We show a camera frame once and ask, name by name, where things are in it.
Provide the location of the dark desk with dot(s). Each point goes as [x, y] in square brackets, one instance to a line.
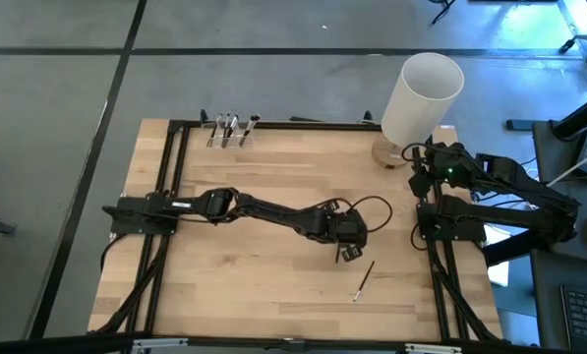
[548, 305]

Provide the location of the white paper sheet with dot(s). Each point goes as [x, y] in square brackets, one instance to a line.
[499, 275]

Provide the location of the black frame clamp knob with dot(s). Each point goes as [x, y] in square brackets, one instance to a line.
[203, 115]
[368, 116]

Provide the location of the clear acrylic brush holder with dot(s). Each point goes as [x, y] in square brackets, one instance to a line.
[224, 143]

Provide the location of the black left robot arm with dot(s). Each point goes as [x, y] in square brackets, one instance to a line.
[273, 214]

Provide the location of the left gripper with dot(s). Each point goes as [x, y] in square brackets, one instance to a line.
[344, 228]

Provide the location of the grey fluffy makeup brush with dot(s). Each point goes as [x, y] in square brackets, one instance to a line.
[232, 129]

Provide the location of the metal stand with casters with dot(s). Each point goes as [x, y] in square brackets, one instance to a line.
[567, 47]

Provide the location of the black aluminium table frame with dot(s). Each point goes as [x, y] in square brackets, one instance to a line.
[342, 126]

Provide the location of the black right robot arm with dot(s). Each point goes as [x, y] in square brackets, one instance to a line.
[509, 216]

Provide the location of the black chair leg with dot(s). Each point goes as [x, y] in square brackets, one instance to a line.
[443, 10]

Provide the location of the black camera rig crossbar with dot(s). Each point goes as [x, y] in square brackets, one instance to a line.
[52, 344]

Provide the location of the long thin black brush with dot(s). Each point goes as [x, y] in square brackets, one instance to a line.
[225, 129]

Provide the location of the black monitor stand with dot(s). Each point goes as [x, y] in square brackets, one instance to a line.
[583, 115]

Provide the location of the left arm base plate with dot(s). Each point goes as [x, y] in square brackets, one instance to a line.
[126, 223]

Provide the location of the silver rig bracket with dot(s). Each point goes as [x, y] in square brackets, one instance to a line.
[160, 343]
[433, 349]

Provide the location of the thick black kabuki brush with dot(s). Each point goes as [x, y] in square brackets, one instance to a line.
[248, 131]

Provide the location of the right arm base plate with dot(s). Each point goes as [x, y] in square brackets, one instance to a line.
[450, 231]

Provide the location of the white cylindrical cup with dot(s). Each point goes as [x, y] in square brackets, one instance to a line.
[426, 93]

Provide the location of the white stick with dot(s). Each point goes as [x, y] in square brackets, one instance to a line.
[573, 170]

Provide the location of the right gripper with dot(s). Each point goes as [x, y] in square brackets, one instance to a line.
[448, 164]

